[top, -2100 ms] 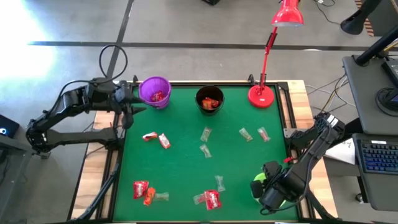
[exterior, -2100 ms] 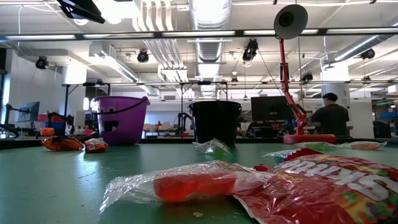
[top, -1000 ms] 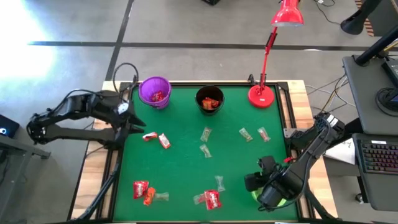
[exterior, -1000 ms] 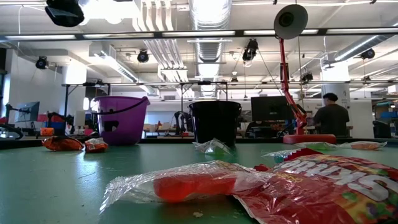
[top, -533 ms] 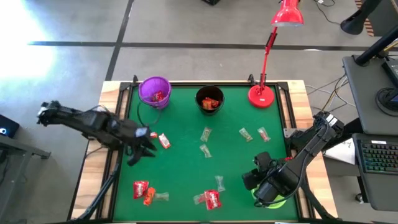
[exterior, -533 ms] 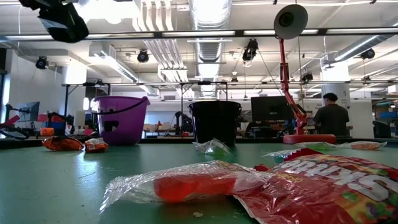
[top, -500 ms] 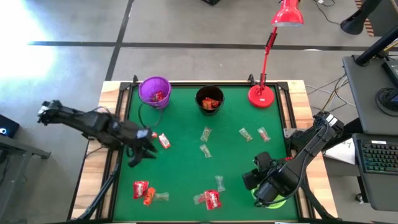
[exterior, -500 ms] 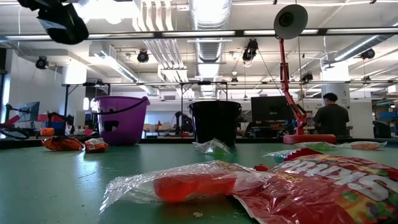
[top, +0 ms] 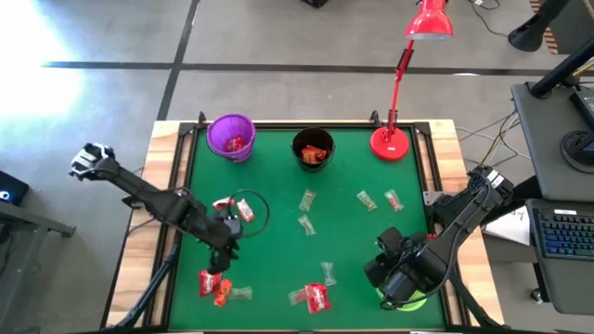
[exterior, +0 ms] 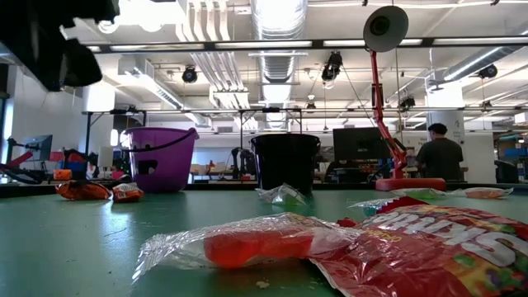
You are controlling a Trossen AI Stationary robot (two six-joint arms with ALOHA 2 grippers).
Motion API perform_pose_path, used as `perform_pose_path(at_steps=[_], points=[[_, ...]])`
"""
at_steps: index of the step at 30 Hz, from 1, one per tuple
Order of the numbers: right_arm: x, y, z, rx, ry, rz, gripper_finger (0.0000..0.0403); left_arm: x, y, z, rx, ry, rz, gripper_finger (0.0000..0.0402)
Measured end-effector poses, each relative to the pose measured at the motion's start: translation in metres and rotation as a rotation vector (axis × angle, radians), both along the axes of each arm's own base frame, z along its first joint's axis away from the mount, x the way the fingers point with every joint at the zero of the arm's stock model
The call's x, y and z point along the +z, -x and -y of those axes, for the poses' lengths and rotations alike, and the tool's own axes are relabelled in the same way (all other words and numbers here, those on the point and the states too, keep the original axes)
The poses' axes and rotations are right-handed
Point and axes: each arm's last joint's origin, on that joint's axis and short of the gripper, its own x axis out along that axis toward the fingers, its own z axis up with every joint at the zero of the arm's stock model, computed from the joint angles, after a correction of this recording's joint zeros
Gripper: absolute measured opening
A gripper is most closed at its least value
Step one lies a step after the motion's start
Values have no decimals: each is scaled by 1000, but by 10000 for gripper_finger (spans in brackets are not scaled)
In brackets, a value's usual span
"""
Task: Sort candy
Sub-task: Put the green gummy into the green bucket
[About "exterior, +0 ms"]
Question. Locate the black background robot arm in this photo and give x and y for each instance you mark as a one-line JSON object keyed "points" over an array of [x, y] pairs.
{"points": [[245, 158]]}

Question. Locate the red desk lamp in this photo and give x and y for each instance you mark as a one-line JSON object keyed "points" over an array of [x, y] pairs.
{"points": [[377, 103]]}

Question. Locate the black ceiling spotlight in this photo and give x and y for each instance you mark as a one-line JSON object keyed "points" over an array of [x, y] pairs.
{"points": [[488, 71], [189, 75], [407, 102], [332, 66]]}

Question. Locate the orange box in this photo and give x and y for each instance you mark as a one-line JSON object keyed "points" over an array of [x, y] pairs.
{"points": [[62, 175]]}

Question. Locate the black workbench frame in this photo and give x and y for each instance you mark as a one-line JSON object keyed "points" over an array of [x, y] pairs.
{"points": [[88, 136]]}

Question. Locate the red Skittles pack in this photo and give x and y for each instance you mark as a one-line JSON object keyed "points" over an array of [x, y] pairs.
{"points": [[433, 255]]}

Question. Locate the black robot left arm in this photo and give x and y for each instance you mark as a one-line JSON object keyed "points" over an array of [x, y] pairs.
{"points": [[62, 10]]}

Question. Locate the person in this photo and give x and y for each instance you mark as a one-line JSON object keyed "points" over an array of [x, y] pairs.
{"points": [[439, 156]]}

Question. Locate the red and white candy pack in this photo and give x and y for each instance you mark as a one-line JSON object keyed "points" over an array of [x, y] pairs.
{"points": [[128, 193]]}

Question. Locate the green felt table mat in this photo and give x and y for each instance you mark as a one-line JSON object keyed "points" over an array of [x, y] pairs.
{"points": [[62, 239]]}

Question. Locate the blue storage bins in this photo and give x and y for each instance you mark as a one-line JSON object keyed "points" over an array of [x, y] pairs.
{"points": [[513, 153]]}

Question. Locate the clear wrapped green candy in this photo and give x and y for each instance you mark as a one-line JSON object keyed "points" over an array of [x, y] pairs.
{"points": [[420, 193]]}

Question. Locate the orange peanut butter cup pack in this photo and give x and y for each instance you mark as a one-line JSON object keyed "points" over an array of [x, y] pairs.
{"points": [[82, 191]]}

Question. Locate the purple face bucket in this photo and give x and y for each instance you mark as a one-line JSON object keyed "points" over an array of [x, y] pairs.
{"points": [[169, 173]]}

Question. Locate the clear wrapped orange candy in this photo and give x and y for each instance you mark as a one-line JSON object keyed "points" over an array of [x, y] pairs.
{"points": [[255, 247], [482, 193]]}

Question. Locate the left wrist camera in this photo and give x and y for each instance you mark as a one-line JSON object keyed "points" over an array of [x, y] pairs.
{"points": [[82, 62]]}

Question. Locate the black monitor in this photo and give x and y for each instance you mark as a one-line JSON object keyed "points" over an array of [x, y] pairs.
{"points": [[359, 144]]}

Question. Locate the black office chair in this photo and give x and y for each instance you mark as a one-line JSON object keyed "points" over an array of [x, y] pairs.
{"points": [[506, 172]]}

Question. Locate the black overhead frame beam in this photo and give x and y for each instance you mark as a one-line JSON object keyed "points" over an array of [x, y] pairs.
{"points": [[317, 43]]}

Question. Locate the silver ceiling duct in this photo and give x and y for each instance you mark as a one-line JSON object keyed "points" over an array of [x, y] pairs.
{"points": [[474, 66], [280, 66]]}

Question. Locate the white rectangular duct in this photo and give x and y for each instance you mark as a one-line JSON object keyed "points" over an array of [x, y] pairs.
{"points": [[156, 86]]}

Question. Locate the black bucket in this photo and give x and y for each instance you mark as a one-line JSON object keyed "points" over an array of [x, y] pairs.
{"points": [[284, 165]]}

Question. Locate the white ceiling pipe bundle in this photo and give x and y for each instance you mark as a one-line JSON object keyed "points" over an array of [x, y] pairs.
{"points": [[214, 62]]}

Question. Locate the grey monitor on arm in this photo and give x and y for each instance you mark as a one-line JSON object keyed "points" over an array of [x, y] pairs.
{"points": [[38, 147]]}

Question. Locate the white round pillar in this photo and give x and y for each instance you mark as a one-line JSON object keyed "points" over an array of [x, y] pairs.
{"points": [[443, 103]]}

